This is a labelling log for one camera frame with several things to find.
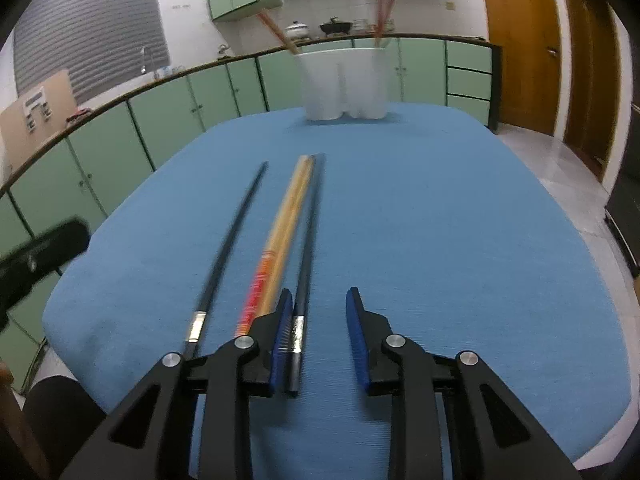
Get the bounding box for black glass disinfection cabinet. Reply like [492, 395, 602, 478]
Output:
[604, 104, 640, 278]

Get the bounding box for small kettle on counter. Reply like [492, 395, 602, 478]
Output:
[217, 44, 230, 58]

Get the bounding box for cardboard panel water purifier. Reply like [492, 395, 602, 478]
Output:
[1, 70, 77, 178]

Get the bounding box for pink cloth on counter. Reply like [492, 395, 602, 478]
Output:
[65, 108, 92, 126]

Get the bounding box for white cooking pot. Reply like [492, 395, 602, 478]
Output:
[284, 21, 310, 42]

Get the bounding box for plain wooden chopstick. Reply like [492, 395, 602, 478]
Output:
[256, 156, 314, 318]

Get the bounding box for black wok with lid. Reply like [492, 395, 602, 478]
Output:
[320, 18, 352, 37]

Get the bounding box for open wooden door frame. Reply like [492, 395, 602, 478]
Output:
[564, 0, 620, 180]

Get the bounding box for wooden closed door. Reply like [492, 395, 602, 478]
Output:
[485, 0, 561, 136]

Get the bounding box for white double utensil holder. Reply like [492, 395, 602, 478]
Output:
[295, 48, 387, 122]

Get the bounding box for green lower kitchen cabinets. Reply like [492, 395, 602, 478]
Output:
[0, 32, 504, 396]

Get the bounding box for blue table cloth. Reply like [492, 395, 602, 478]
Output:
[42, 104, 631, 479]

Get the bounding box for grey window blind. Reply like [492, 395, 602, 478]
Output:
[13, 0, 170, 103]

